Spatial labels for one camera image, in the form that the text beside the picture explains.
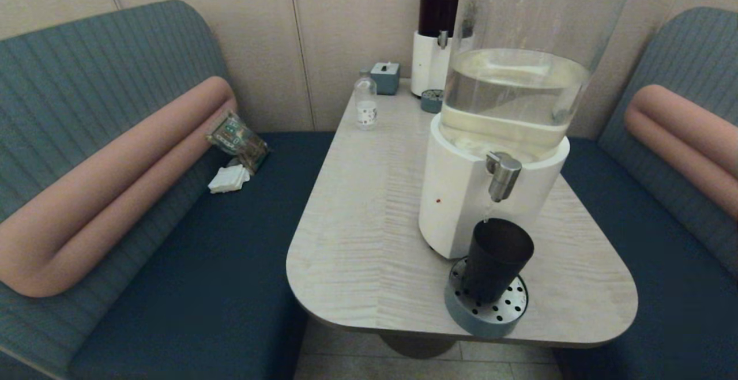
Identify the metal dispenser tap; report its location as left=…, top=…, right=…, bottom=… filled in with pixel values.
left=485, top=151, right=523, bottom=204

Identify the black tapered cup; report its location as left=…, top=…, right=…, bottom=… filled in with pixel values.
left=462, top=218, right=535, bottom=304

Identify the small clear plastic bottle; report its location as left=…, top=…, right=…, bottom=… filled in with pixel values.
left=353, top=69, right=378, bottom=131

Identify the small round drip tray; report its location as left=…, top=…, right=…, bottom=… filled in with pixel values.
left=420, top=88, right=448, bottom=114

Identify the blue-grey square box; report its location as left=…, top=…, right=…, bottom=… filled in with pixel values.
left=370, top=61, right=401, bottom=96

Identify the green snack packet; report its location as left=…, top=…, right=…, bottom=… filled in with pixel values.
left=205, top=110, right=272, bottom=175

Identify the white napkin stack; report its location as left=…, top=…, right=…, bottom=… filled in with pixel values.
left=207, top=164, right=251, bottom=195

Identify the large clear water dispenser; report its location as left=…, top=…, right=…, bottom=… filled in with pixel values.
left=418, top=0, right=639, bottom=260

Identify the dark drink dispenser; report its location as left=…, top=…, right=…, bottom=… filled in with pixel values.
left=411, top=0, right=478, bottom=99

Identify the large round perforated drip tray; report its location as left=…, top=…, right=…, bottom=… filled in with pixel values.
left=443, top=257, right=529, bottom=339

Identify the pink bolster cushion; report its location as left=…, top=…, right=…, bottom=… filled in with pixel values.
left=0, top=76, right=238, bottom=298
left=624, top=84, right=738, bottom=221

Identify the teal bench with wooden base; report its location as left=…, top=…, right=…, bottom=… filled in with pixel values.
left=0, top=0, right=336, bottom=380
left=552, top=5, right=738, bottom=380

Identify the gold table pedestal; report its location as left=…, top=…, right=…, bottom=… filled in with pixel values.
left=378, top=333, right=460, bottom=360

